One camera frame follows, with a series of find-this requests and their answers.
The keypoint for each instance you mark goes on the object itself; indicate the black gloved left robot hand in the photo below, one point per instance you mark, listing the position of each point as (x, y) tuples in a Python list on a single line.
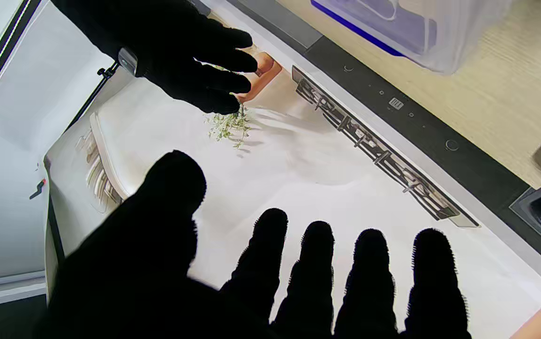
[(134, 273)]

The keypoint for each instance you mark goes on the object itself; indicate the printed kitchen backdrop cloth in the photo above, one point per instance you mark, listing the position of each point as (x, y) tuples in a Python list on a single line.
[(322, 165)]

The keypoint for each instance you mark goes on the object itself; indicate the black backdrop frame bar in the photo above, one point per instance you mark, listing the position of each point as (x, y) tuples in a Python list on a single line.
[(2, 61)]

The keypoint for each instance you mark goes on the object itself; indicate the small black red hook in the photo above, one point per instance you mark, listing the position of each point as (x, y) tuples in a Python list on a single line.
[(39, 188)]

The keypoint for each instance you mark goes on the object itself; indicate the clear plastic container blue flaps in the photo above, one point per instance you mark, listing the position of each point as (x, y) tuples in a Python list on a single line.
[(459, 42)]

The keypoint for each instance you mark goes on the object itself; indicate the black clamp rod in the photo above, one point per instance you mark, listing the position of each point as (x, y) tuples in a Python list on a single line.
[(94, 92)]

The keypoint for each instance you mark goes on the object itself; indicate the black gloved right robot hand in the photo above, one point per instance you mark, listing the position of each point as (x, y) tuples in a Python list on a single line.
[(171, 47)]

